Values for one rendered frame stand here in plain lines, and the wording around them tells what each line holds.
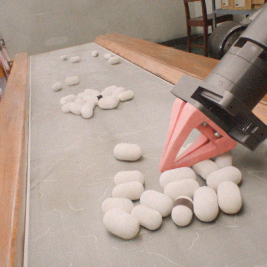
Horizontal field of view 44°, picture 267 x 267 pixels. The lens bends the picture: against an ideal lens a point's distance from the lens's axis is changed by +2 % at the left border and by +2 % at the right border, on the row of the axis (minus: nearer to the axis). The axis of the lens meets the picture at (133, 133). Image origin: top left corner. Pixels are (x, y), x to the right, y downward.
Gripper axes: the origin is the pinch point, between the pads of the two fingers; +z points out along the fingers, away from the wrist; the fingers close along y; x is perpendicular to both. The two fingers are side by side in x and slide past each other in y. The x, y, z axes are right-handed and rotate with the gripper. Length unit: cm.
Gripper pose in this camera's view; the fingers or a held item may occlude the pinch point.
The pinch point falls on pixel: (168, 167)
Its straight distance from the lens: 35.6
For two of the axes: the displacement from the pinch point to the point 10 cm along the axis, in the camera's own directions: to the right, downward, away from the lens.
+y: 2.7, 3.3, -9.0
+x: 7.4, 5.3, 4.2
